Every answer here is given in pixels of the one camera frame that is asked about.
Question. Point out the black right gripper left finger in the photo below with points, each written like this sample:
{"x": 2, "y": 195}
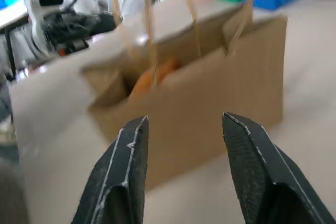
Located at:
{"x": 118, "y": 182}

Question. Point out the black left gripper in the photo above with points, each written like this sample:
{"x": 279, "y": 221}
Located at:
{"x": 71, "y": 28}

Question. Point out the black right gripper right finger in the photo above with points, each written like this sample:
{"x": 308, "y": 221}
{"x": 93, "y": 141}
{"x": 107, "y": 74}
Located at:
{"x": 262, "y": 176}

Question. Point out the brown paper bag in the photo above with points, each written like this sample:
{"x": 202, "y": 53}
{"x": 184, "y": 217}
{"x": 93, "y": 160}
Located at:
{"x": 210, "y": 108}

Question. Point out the orange plush toy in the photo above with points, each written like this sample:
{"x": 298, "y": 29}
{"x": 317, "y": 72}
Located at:
{"x": 147, "y": 81}

